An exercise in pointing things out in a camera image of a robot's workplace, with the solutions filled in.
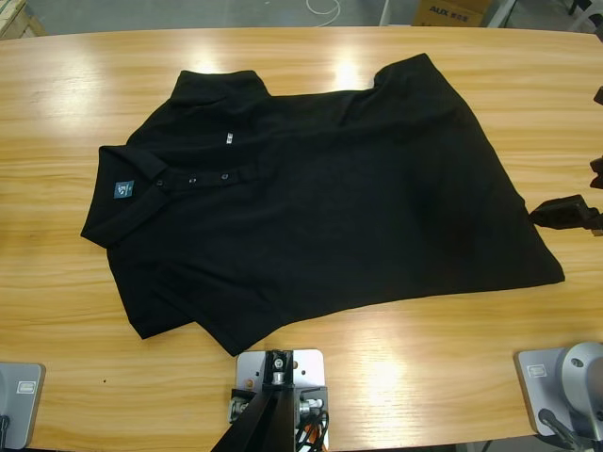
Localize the black polo shirt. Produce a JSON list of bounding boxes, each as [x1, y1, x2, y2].
[[79, 52, 566, 358]]

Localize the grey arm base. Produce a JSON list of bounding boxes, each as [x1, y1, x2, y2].
[[513, 341, 603, 442], [0, 361, 47, 451]]

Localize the white furniture leg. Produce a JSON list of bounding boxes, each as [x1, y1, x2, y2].
[[484, 0, 519, 28]]

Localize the brown cardboard box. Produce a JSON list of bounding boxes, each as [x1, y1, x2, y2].
[[412, 0, 494, 27]]

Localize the wooden crate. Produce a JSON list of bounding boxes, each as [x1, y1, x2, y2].
[[0, 0, 48, 41]]

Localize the white mount block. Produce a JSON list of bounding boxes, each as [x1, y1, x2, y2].
[[235, 347, 329, 452]]

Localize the white floor cable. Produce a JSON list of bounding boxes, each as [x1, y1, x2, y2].
[[305, 0, 341, 24]]

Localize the black cable bundle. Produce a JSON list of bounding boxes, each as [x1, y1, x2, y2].
[[294, 408, 331, 451]]

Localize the orange cable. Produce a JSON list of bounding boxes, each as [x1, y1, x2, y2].
[[301, 421, 329, 452]]

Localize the dark camera post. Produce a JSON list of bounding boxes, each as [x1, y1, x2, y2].
[[209, 347, 297, 452]]

